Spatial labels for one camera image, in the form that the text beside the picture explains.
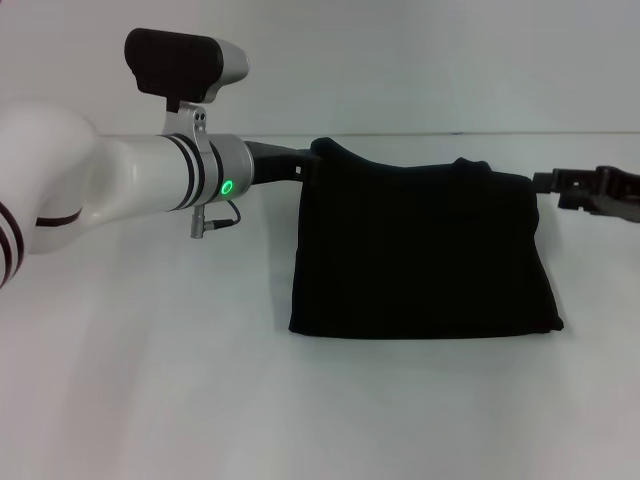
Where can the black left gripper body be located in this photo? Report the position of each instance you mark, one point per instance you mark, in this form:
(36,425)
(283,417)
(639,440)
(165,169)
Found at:
(272,162)

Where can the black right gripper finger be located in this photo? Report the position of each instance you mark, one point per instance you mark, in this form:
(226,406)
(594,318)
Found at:
(547,182)

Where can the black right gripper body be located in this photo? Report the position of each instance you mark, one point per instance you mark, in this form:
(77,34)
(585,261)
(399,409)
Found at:
(605,192)

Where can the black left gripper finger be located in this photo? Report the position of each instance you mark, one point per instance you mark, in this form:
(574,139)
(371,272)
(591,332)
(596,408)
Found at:
(311,167)

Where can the black t-shirt with white print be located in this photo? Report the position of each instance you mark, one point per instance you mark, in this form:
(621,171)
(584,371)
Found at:
(425,250)

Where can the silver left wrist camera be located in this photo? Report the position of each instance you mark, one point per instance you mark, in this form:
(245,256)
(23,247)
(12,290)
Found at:
(175,65)

